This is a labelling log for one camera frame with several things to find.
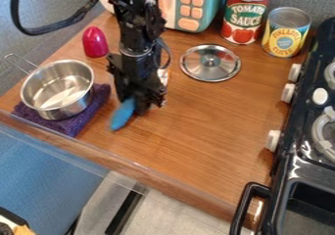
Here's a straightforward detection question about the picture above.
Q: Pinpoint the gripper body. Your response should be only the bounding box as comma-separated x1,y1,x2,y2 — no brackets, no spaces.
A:
106,51,170,95

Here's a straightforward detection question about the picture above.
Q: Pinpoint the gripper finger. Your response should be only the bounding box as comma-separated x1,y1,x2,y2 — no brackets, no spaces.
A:
134,81,170,117
114,79,139,104

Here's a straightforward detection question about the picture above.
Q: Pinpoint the blue spoon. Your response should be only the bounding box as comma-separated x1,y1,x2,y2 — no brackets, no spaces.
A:
108,96,140,132

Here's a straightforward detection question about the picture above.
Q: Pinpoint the red toy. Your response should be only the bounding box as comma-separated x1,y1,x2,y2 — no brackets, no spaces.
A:
80,25,111,59

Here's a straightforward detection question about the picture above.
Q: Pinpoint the purple cloth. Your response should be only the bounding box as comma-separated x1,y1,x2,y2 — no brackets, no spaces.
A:
10,82,113,138

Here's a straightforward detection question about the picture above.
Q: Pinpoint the silver pot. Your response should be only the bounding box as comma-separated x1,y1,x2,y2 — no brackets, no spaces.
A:
2,53,96,121

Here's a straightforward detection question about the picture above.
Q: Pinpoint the silver lid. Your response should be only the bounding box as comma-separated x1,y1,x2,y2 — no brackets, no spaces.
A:
177,43,243,83

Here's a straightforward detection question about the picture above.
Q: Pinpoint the toy microwave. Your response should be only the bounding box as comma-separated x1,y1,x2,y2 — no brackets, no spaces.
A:
98,0,229,34

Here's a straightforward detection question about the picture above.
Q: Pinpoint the red tomato can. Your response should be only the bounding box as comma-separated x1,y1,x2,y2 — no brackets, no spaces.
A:
219,0,272,46

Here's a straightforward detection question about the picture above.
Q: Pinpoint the yellow pineapple can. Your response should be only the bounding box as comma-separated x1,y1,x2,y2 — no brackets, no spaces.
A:
260,6,313,59

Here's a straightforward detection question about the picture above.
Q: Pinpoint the toy stove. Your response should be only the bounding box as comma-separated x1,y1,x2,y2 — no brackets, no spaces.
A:
228,17,335,235

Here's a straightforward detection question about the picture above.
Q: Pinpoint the black cable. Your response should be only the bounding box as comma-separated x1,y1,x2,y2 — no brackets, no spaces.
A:
9,0,100,36

